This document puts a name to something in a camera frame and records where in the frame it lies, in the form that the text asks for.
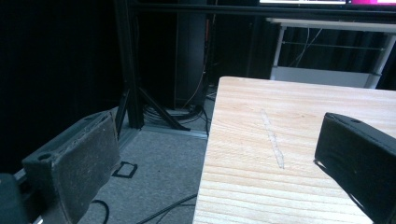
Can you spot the black metal stand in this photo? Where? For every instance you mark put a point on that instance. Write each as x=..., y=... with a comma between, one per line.
x=132, y=77

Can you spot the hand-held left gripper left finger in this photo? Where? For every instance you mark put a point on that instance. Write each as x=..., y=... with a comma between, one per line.
x=77, y=161

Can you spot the white metal desk frame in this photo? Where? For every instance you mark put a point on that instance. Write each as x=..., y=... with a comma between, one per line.
x=330, y=56

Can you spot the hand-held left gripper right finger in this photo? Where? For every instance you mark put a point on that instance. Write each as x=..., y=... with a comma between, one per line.
x=358, y=158

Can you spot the black tape square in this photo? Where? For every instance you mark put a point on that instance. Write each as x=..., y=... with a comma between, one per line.
x=124, y=170

